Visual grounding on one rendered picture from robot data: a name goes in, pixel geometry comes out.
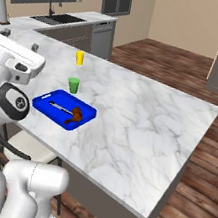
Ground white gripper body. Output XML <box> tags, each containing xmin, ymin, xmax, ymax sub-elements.
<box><xmin>0</xmin><ymin>32</ymin><xmax>51</xmax><ymax>80</ymax></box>

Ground blue tray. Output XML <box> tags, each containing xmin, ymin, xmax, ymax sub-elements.
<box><xmin>27</xmin><ymin>84</ymin><xmax>101</xmax><ymax>137</ymax></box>

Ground brown chicken drumstick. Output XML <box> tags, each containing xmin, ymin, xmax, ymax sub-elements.
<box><xmin>63</xmin><ymin>105</ymin><xmax>86</xmax><ymax>129</ymax></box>

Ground paper towel roll holder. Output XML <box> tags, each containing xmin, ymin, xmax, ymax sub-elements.
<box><xmin>0</xmin><ymin>0</ymin><xmax>15</xmax><ymax>27</ymax></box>

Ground black sink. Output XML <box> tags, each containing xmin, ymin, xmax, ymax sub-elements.
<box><xmin>29</xmin><ymin>7</ymin><xmax>88</xmax><ymax>32</ymax></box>

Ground grey sink base cupboards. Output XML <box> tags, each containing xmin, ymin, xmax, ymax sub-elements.
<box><xmin>32</xmin><ymin>13</ymin><xmax>96</xmax><ymax>54</ymax></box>

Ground yellow cup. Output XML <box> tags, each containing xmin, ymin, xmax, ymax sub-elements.
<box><xmin>73</xmin><ymin>49</ymin><xmax>87</xmax><ymax>67</ymax></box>

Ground black tap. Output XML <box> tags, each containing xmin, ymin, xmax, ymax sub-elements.
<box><xmin>45</xmin><ymin>0</ymin><xmax>64</xmax><ymax>20</ymax></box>

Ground green cup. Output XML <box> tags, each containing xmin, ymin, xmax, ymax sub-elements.
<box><xmin>65</xmin><ymin>76</ymin><xmax>82</xmax><ymax>96</ymax></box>

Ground grey metal utensil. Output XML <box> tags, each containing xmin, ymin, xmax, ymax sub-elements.
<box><xmin>47</xmin><ymin>100</ymin><xmax>75</xmax><ymax>115</ymax></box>

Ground grey dishwasher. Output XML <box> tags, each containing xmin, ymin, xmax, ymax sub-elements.
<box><xmin>87</xmin><ymin>16</ymin><xmax>118</xmax><ymax>62</ymax></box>

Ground white stool black frame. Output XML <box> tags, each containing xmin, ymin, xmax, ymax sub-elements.
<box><xmin>0</xmin><ymin>121</ymin><xmax>76</xmax><ymax>217</ymax></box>

